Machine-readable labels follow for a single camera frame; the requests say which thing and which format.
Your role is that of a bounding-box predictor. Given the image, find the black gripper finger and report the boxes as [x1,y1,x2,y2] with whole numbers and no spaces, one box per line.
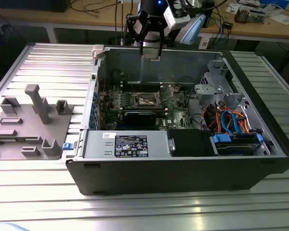
[126,14,150,56]
[156,21,166,57]

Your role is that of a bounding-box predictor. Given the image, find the silver CPU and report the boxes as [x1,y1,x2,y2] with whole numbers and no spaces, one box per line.
[142,47,161,61]

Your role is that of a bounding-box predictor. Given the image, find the metal socket cover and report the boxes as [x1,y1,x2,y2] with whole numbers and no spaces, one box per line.
[158,84,178,103]

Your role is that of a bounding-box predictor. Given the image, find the CPU socket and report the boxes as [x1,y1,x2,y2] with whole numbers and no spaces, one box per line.
[134,91,159,107]

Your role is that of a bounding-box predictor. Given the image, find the CPU cooler with fins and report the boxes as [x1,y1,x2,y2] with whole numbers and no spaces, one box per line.
[235,6,250,24]

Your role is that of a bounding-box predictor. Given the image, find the black drive bay cover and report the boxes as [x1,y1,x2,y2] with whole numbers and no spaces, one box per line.
[167,129,212,157]

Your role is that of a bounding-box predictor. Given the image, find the white label sheet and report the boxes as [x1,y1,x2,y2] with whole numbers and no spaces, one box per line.
[199,36,210,50]

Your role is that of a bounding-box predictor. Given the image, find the black tower box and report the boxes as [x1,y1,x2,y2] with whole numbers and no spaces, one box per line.
[204,4,215,28]

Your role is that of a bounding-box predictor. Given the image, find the grey metal drive cage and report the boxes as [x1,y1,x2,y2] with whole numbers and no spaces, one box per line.
[194,59,274,157]

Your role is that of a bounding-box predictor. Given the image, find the green motherboard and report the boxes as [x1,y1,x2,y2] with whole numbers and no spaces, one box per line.
[96,83,200,132]

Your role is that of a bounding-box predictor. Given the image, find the black graphics card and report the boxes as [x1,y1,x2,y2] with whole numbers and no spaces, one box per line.
[123,111,158,128]

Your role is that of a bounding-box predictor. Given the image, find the wooden desk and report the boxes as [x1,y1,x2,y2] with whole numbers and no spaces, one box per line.
[0,0,289,40]

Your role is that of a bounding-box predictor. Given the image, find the green circuit module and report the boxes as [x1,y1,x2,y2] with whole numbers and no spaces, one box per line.
[249,8,267,24]

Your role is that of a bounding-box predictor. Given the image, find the black power supply label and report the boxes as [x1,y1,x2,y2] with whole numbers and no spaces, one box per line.
[114,134,149,158]

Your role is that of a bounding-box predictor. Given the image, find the silver power supply unit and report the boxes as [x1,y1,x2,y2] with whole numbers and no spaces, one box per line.
[83,129,171,159]

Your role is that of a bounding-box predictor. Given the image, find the large black box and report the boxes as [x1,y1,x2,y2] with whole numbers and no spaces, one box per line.
[0,0,68,13]

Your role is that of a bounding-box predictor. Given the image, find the white paper sheets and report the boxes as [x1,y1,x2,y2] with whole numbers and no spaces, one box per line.
[269,13,289,25]

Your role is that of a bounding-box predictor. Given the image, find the hard disk in blue carrier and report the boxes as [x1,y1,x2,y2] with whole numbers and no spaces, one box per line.
[210,133,263,156]

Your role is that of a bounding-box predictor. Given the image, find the black PC case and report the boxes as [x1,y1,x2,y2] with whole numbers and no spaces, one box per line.
[65,44,289,197]

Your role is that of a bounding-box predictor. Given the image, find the grey parts rack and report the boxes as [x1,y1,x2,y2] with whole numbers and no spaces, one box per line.
[0,84,74,161]

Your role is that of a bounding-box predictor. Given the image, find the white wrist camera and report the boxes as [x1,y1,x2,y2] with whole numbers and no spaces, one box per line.
[163,6,184,28]

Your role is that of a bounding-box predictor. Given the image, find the beige plastic bracket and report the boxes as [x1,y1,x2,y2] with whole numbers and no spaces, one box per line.
[91,45,105,60]

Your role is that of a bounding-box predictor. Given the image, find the black cable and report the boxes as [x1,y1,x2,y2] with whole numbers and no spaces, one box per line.
[185,90,209,132]

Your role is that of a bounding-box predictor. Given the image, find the blue flat data wire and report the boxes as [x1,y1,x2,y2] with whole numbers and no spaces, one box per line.
[220,108,239,135]

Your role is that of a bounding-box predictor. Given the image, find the orange wire bundle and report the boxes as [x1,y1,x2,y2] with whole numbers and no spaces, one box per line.
[207,109,252,134]

